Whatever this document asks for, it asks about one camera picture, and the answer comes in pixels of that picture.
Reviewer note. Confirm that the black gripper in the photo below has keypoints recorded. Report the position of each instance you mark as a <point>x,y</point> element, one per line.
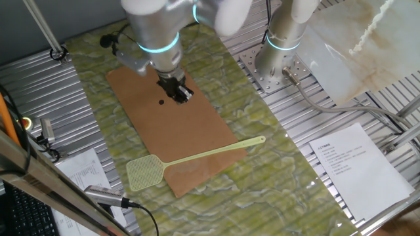
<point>170,86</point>

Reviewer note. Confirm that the brown cardboard sheet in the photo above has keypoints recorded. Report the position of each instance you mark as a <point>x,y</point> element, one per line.
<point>183,131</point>

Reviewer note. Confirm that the light green plastic flyswatter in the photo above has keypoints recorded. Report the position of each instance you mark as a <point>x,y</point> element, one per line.
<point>146,172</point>

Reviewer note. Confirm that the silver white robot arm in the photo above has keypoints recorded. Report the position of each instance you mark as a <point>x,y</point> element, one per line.
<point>157,29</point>

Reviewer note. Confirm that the white paper dense print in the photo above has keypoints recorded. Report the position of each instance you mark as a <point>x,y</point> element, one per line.
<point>83,170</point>

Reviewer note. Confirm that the green marble pattern mat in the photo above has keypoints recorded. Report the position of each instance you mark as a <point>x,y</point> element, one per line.
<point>262,196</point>

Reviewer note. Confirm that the red yellow emergency stop button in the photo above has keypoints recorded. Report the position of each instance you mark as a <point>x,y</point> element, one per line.
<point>27,123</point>

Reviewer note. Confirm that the orange tube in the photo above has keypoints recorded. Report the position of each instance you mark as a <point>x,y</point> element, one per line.
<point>6,121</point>

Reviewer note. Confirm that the white marble pattern board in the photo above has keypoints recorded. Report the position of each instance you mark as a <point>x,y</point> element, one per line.
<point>361,65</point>

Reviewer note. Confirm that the white paper short text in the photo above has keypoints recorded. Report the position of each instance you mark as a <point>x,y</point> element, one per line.
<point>357,170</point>

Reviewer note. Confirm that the black computer keyboard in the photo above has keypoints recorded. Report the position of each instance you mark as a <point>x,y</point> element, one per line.
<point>29,216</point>

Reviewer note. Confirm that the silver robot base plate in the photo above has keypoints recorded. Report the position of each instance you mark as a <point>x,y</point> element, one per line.
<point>272,86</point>

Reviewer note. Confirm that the small black round camera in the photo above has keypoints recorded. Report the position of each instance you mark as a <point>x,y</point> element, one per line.
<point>107,40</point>

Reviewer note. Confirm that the small silver camera on stand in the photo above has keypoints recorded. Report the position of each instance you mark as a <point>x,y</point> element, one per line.
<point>47,129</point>

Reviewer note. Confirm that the aluminium frame post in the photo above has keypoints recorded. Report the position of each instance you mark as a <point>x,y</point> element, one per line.
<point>42,27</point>

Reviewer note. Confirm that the aluminium frame beam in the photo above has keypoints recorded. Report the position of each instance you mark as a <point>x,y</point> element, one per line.
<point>49,187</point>

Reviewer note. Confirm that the aluminium frame bar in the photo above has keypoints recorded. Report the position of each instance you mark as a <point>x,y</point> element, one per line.
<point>408,106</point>
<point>403,137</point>

